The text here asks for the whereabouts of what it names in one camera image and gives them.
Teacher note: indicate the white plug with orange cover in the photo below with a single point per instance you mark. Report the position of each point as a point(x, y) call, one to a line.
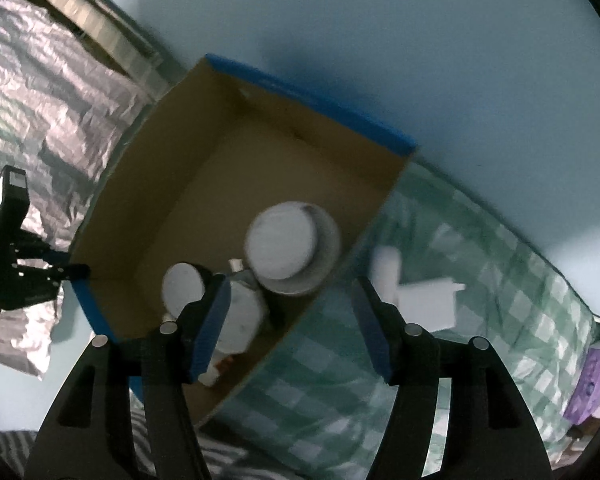
point(240, 315)

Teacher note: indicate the green checked blanket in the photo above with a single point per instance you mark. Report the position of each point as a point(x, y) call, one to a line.
point(505, 280)

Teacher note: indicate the white square plug charger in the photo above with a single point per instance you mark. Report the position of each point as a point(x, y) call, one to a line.
point(427, 305)

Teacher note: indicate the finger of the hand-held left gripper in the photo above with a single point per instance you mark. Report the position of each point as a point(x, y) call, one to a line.
point(40, 251)
point(65, 272)

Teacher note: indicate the blue cardboard box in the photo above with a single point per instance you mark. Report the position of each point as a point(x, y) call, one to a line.
point(280, 160)

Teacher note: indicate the wooden bed frame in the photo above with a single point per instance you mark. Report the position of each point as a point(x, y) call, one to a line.
point(95, 25)

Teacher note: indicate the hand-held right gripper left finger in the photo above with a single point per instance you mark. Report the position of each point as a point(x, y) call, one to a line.
point(212, 330)

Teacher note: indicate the purple tissue pack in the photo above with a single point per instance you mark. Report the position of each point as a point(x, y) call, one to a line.
point(592, 385)

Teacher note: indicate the silver foil sheet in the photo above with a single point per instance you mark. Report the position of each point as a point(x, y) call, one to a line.
point(55, 110)

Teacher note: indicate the white oblong charger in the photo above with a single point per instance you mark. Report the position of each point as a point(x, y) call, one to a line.
point(387, 267)

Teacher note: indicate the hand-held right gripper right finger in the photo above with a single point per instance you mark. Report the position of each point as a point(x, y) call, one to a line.
point(370, 330)

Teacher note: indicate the white round device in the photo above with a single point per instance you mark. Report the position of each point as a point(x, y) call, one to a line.
point(285, 245)

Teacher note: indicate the grey striped cloth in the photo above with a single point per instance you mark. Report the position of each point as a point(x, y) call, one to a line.
point(225, 460)

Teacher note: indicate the white round disc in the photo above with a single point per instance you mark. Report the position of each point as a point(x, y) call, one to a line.
point(180, 290)

